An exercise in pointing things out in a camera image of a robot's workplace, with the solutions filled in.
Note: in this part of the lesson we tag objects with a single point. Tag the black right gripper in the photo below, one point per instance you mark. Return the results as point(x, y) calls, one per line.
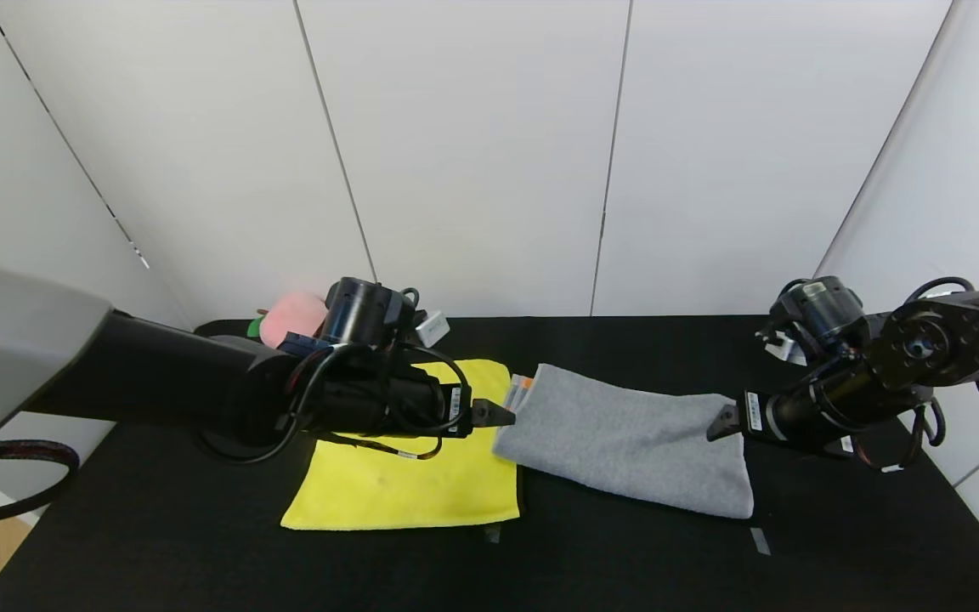
point(752, 414)

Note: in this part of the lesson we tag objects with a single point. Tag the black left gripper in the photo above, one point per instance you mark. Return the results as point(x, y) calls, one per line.
point(458, 409)

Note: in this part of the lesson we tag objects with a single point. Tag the grey towel with orange marks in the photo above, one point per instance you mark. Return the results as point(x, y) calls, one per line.
point(625, 442)

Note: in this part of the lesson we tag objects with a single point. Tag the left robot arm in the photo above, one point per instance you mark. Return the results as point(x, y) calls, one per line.
point(158, 382)

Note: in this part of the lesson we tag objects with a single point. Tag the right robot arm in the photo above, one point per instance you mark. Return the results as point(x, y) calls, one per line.
point(965, 333)

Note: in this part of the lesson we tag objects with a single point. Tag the yellow towel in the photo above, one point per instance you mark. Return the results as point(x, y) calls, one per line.
point(421, 484)

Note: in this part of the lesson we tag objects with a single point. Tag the white plug on floor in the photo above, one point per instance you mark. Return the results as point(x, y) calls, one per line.
point(432, 328)

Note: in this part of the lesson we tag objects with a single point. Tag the grey tape marker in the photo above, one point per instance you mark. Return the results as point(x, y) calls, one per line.
point(493, 534)
point(760, 541)

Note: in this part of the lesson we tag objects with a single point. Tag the pink peach plush toy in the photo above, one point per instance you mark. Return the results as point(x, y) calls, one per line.
point(294, 313)

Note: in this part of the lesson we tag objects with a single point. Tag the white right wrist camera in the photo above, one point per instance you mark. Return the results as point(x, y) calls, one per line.
point(783, 347)

